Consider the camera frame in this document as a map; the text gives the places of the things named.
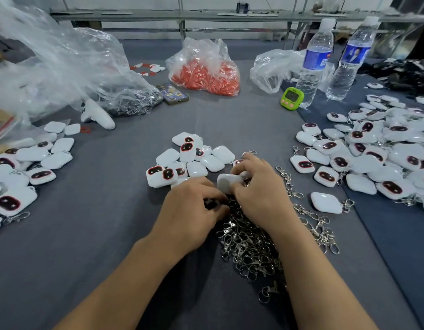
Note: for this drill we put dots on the person's left hand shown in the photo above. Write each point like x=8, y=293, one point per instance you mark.
x=184, y=216

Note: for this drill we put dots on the person's right hand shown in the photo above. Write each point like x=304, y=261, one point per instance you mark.
x=263, y=195

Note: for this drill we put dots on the person's left thumb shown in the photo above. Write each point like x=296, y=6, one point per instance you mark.
x=212, y=190

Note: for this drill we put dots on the person's right thumb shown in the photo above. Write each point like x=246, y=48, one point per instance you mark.
x=236, y=199

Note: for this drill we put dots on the white charm pendant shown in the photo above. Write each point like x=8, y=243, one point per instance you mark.
x=227, y=182

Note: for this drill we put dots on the person's right forearm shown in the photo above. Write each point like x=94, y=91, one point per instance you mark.
x=318, y=281

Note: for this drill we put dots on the person's left forearm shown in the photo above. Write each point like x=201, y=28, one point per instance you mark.
x=122, y=288

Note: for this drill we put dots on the smartphone with patterned case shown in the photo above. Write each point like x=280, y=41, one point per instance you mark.
x=172, y=93

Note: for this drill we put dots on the heap of dark metal rings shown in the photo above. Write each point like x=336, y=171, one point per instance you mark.
x=136, y=103

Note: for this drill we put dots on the green digital timer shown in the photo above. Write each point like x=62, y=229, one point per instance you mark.
x=292, y=97

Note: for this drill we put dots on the plastic bag of red pieces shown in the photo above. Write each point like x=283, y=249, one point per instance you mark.
x=205, y=73

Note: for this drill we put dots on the crumpled clear plastic bag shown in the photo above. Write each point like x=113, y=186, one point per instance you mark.
x=277, y=70

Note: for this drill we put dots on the scattered white and red pieces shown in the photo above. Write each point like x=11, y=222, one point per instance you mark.
x=153, y=68

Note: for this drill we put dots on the white handheld controller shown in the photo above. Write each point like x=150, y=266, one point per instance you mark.
x=96, y=116

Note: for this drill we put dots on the small red pieces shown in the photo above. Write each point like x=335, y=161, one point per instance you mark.
x=85, y=128

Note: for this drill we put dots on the clear water bottle blue label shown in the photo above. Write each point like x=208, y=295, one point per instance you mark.
x=315, y=65

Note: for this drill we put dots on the long grey metal bench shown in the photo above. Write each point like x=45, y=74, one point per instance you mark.
x=198, y=15

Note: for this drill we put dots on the clear water bottle portrait label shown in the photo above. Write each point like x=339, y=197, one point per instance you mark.
x=349, y=61

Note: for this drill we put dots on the large clear plastic bag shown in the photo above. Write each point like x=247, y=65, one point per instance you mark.
x=60, y=58

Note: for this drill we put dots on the heap of black parts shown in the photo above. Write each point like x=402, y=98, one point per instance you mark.
x=401, y=75

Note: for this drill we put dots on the small clear zip bag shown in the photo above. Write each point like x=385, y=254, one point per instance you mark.
x=5, y=130

